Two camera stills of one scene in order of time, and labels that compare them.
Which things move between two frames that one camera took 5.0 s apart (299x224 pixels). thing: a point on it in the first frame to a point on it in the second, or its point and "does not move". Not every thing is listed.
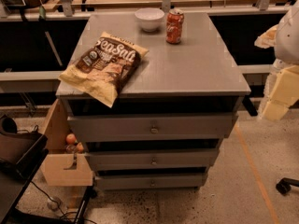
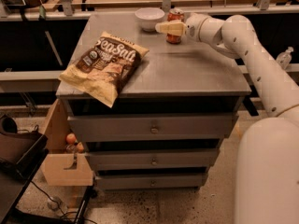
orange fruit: x=70 y=138 does not move
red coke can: x=175 y=20 does not move
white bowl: x=149 y=18 does not move
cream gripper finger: x=287 y=86 to x=176 y=27
